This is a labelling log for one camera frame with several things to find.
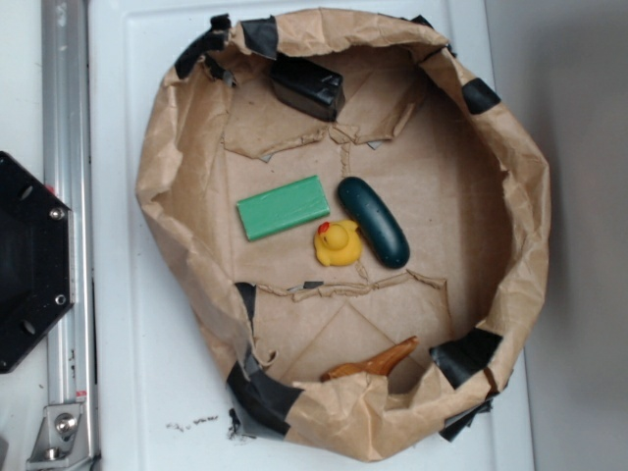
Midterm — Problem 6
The yellow rubber duck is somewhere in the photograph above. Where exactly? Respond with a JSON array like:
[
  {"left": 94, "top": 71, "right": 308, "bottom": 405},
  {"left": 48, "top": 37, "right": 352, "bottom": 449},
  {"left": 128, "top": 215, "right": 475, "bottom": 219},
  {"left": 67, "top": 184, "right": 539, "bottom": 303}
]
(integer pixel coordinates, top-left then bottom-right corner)
[{"left": 314, "top": 220, "right": 362, "bottom": 267}]

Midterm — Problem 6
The green rectangular block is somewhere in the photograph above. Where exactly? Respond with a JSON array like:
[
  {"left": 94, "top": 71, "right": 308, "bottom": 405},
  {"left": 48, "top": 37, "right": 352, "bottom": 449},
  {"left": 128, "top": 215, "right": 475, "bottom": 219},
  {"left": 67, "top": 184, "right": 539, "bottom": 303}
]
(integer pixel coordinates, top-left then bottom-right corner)
[{"left": 236, "top": 176, "right": 331, "bottom": 241}]

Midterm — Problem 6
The brown paper bag tray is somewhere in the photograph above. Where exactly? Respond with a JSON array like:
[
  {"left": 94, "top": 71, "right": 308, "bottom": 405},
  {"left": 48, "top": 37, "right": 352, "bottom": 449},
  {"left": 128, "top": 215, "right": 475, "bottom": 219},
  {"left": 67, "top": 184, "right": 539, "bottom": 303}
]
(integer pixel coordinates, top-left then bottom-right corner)
[{"left": 135, "top": 8, "right": 550, "bottom": 461}]

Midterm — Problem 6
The dark green toy cucumber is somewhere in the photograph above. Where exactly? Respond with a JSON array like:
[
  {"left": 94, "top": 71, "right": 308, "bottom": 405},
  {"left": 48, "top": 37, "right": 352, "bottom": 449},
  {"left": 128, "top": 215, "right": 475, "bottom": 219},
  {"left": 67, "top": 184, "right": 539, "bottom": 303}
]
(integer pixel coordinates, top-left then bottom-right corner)
[{"left": 338, "top": 177, "right": 410, "bottom": 269}]

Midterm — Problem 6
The black rectangular block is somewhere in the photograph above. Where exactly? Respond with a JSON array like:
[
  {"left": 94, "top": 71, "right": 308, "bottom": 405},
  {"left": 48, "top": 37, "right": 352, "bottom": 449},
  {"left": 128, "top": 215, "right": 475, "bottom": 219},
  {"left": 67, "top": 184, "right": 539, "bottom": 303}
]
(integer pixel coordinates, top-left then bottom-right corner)
[{"left": 270, "top": 55, "right": 345, "bottom": 122}]

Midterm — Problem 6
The white tray base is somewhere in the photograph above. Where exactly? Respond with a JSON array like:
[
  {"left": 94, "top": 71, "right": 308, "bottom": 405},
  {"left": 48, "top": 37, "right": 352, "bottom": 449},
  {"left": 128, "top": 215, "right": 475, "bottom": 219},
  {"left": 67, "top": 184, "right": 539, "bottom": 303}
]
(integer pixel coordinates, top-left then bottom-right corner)
[{"left": 88, "top": 1, "right": 535, "bottom": 470}]

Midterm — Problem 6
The black robot mount plate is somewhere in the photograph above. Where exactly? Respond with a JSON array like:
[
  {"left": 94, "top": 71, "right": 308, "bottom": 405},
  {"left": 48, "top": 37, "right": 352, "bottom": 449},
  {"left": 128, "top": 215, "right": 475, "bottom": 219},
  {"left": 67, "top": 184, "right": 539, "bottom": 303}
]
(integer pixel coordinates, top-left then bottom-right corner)
[{"left": 1, "top": 152, "right": 74, "bottom": 374}]

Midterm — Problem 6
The aluminium rail frame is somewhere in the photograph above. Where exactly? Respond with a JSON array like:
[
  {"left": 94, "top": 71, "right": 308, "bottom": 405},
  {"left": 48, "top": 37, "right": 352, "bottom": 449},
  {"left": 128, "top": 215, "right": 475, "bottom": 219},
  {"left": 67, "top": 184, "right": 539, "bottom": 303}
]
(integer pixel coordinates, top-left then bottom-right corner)
[{"left": 26, "top": 1, "right": 101, "bottom": 470}]

